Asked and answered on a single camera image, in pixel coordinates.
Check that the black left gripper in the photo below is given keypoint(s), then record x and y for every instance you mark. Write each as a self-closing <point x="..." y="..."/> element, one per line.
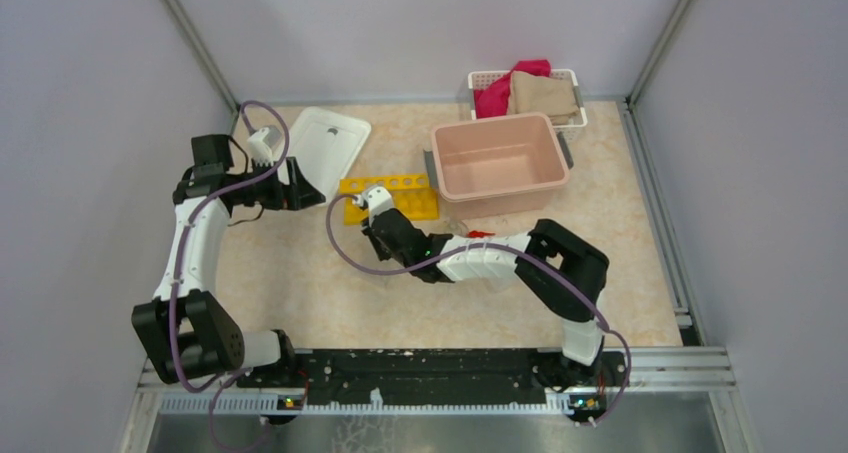
<point x="297" y="194"/>

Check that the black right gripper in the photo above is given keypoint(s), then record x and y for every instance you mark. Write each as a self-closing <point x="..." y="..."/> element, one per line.
<point x="380" y="254"/>

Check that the yellow test tube rack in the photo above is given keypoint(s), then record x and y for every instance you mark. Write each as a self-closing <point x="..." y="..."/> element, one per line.
<point x="411" y="193"/>

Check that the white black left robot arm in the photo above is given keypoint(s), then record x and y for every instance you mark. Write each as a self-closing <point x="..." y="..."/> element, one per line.
<point x="185" y="332"/>

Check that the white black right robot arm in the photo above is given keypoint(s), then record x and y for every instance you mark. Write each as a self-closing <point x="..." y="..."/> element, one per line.
<point x="565" y="272"/>

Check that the white plastic tray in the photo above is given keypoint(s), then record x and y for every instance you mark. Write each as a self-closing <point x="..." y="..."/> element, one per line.
<point x="325" y="145"/>

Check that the pink plastic tub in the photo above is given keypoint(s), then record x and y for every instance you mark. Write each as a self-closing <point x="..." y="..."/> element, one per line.
<point x="497" y="166"/>

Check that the red cloth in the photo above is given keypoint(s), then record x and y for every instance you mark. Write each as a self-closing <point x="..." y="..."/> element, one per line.
<point x="493" y="100"/>

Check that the beige cloth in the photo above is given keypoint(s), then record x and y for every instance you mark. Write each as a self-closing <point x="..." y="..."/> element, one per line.
<point x="552" y="97"/>

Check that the white perforated basket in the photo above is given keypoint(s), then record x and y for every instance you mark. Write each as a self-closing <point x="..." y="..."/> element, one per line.
<point x="482" y="79"/>

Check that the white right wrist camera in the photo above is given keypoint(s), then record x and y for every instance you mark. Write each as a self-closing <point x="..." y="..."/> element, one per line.
<point x="375" y="200"/>

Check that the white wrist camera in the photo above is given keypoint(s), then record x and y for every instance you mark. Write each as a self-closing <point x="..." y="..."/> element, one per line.
<point x="262" y="146"/>
<point x="375" y="200"/>

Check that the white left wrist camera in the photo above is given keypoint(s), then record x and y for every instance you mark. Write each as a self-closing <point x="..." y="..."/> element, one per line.
<point x="262" y="146"/>

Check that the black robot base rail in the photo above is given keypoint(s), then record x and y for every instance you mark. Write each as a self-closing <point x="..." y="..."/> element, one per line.
<point x="437" y="377"/>

